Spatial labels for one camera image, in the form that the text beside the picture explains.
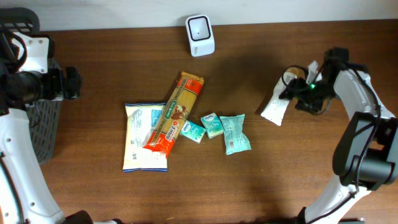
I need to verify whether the white Pantene tube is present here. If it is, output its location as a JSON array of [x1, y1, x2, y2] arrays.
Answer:
[[261, 72, 297, 126]]

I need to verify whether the teal wet wipes pack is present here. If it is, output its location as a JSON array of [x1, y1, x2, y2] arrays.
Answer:
[[220, 114, 251, 156]]

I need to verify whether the large cream wipes bag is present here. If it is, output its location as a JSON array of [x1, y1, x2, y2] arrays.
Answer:
[[123, 103, 168, 173]]

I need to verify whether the Kleenex tissue pack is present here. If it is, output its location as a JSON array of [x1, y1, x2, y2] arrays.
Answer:
[[180, 121, 206, 144], [201, 113, 224, 139]]

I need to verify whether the San Remo spaghetti pack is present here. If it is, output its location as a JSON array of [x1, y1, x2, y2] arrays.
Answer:
[[143, 72, 205, 157]]

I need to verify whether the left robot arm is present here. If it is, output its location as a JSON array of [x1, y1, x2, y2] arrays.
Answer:
[[1, 23, 92, 223]]

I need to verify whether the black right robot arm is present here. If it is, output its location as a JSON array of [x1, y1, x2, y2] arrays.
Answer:
[[277, 47, 397, 223]]

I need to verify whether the white barcode scanner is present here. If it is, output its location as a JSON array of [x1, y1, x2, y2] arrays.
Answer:
[[185, 15, 215, 57]]

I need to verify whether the grey plastic mesh basket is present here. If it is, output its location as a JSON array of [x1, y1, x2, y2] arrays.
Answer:
[[0, 7, 63, 165]]

